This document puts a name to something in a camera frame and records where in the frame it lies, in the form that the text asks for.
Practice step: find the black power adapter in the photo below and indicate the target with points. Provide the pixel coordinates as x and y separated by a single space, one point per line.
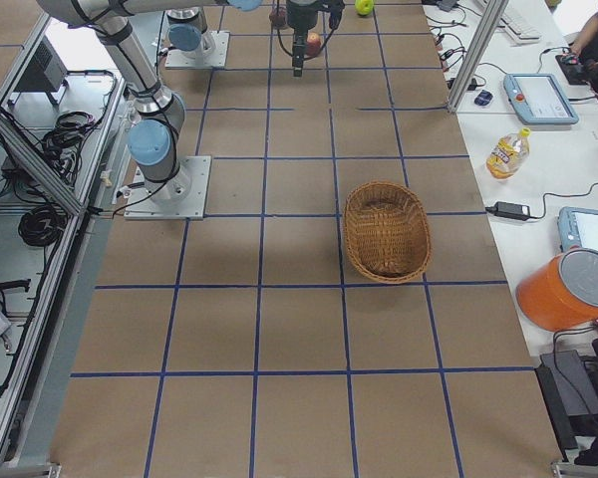
509 210

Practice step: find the far blue teach pendant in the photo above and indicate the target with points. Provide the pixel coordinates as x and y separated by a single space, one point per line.
538 99

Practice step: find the blue teach pendant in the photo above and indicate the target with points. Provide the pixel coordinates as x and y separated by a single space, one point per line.
538 99
578 227

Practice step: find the green apple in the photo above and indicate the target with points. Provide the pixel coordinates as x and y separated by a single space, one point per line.
364 7

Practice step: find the near blue teach pendant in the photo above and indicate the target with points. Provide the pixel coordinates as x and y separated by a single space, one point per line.
578 227

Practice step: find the orange bucket grey lid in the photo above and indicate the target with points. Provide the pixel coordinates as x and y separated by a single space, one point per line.
563 293

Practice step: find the small blue mouse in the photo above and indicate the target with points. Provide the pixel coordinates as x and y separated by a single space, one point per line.
483 99

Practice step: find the orange juice bottle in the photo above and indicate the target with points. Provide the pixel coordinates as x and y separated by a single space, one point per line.
508 154

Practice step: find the wicker basket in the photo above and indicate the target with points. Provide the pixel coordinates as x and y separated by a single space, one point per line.
387 234

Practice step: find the dark red apple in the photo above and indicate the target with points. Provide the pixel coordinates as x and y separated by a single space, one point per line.
278 18

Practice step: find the white keyboard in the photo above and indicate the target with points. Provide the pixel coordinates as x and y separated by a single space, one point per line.
517 28

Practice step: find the red yellow apple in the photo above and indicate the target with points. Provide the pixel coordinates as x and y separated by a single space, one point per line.
313 44

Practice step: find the aluminium frame post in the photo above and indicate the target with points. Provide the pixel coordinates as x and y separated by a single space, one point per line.
478 44

